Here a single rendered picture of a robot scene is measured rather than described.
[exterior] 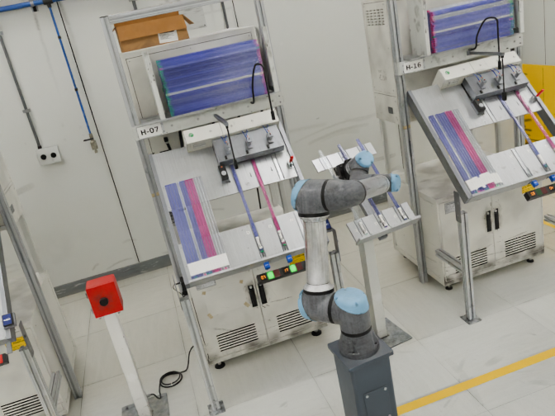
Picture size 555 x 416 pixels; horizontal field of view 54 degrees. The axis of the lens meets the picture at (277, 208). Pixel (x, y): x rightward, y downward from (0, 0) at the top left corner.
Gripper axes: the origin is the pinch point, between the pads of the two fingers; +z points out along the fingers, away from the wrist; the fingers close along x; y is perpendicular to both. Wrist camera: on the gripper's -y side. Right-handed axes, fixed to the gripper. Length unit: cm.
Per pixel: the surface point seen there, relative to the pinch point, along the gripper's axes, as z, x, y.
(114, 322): 35, 118, -22
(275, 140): 12.8, 17.0, 34.0
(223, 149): 16, 43, 38
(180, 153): 27, 62, 46
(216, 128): 17, 42, 50
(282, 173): 14.5, 19.3, 17.0
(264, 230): 10.4, 40.0, -7.5
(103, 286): 23, 117, -5
